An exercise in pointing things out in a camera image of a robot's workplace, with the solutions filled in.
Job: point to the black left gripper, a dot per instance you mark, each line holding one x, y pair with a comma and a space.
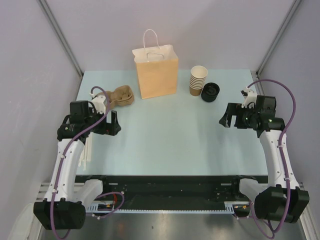
111, 129

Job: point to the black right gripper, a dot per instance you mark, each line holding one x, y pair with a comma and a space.
234, 109

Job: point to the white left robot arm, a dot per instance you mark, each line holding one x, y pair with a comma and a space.
62, 208

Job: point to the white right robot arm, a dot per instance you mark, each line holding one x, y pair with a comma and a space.
282, 199

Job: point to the stack of black cup lids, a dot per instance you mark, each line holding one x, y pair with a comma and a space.
210, 92

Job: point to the brown cardboard cup carrier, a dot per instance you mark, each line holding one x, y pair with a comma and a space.
121, 96

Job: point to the white wrapped straws bundle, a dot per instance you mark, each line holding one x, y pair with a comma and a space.
86, 155

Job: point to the stack of brown paper cups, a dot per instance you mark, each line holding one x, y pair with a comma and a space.
198, 75

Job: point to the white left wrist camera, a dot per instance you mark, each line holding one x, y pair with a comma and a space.
99, 102

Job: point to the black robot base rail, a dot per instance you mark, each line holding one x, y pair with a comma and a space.
169, 193

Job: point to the brown paper bag white handles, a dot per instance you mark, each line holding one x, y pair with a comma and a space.
157, 69

